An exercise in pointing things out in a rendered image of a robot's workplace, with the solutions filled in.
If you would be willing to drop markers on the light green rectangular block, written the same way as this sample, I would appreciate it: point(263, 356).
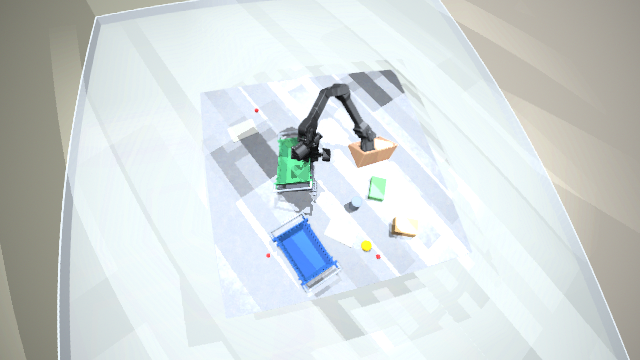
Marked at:
point(377, 189)

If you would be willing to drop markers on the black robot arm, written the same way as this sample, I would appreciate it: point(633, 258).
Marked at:
point(309, 139)

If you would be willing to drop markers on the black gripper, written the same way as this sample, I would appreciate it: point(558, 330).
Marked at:
point(314, 155)

